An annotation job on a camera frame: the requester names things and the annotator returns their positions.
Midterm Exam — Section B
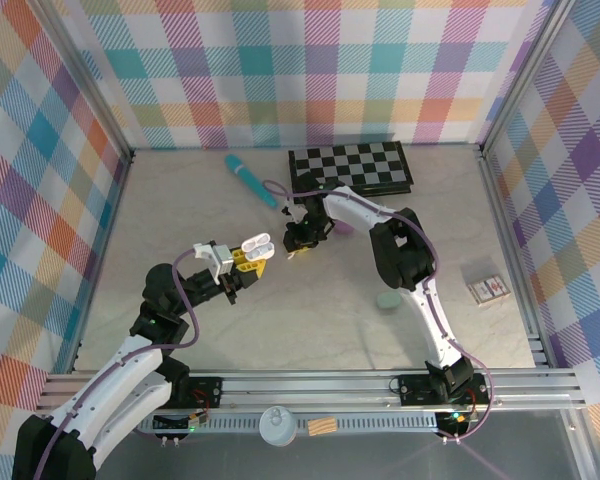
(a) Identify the white earbud charging case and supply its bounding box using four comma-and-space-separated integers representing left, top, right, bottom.
240, 233, 278, 263

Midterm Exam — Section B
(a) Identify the teal plastic tube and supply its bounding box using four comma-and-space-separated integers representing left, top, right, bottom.
223, 153, 280, 210

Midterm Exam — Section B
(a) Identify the black folding chessboard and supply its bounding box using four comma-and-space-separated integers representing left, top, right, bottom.
286, 141, 415, 197

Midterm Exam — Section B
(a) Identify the silver tin can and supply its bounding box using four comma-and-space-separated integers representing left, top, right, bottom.
258, 405, 299, 448

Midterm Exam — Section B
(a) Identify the small wooden block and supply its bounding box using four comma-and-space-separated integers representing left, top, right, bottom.
307, 417, 338, 436

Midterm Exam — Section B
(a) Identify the playing card box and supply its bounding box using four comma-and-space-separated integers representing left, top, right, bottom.
467, 273, 512, 307

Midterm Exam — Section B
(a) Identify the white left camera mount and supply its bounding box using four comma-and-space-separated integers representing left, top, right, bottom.
193, 241, 219, 264

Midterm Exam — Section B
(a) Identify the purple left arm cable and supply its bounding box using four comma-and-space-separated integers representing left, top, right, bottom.
32, 248, 204, 480

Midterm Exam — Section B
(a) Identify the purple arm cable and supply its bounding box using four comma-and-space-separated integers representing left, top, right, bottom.
32, 248, 204, 480
263, 179, 494, 444

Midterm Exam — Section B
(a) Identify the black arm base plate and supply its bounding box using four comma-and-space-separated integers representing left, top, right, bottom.
397, 374, 434, 407
179, 377, 225, 409

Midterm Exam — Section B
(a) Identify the aluminium frame side rail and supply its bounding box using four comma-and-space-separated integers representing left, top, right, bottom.
72, 149, 137, 375
478, 144, 551, 370

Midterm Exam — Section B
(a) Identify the long aluminium frame rail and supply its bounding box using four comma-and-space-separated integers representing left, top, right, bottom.
37, 368, 589, 412

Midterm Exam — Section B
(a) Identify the grey slotted cable duct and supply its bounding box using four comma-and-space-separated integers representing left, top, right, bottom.
134, 410, 464, 437

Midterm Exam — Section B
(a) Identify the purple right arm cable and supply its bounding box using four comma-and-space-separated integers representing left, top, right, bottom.
263, 179, 494, 444

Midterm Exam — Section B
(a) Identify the aluminium frame post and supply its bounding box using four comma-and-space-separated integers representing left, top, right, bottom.
478, 0, 579, 151

